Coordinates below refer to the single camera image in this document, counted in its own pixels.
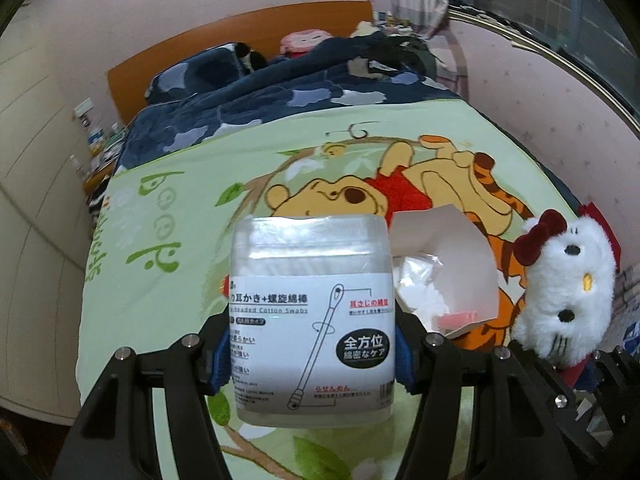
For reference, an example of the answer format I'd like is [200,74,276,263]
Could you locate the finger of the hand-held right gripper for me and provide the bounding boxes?
[594,349,640,441]
[510,340,621,480]

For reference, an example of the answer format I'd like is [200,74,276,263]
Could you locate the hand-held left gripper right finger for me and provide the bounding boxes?
[394,320,566,480]

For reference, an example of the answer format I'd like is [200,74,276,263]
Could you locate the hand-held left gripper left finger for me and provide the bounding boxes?
[57,312,233,480]

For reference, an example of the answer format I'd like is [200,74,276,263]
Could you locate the clear cotton swab box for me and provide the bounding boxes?
[227,214,401,428]

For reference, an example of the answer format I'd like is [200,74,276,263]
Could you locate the white cat plush toy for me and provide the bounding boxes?
[507,202,623,386]

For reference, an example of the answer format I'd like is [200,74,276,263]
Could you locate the crumpled white plastic wrapper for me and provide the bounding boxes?
[395,255,451,322]

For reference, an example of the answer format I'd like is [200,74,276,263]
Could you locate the open white paper box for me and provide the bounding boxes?
[390,205,501,341]

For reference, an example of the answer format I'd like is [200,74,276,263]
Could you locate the green cartoon printed blanket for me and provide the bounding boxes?
[75,92,601,480]

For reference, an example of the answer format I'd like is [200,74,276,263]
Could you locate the white wardrobe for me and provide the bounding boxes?
[0,5,113,413]

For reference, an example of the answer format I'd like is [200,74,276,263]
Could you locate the cluttered bedside table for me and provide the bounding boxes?
[72,96,132,196]

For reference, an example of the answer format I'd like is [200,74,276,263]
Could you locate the dark blue patterned quilt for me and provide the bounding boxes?
[120,30,468,176]

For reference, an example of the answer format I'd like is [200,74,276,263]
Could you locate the pile of dark clothes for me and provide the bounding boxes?
[367,30,451,81]

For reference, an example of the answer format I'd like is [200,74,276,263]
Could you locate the black plush toy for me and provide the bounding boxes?
[232,41,268,71]

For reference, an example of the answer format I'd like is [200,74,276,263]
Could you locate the orange wooden headboard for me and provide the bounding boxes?
[107,0,377,121]

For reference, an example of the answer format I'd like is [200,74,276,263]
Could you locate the pink plush toy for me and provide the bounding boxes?
[279,30,332,57]

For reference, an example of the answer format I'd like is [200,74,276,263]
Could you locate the window with gold frame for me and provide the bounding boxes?
[447,0,640,128]

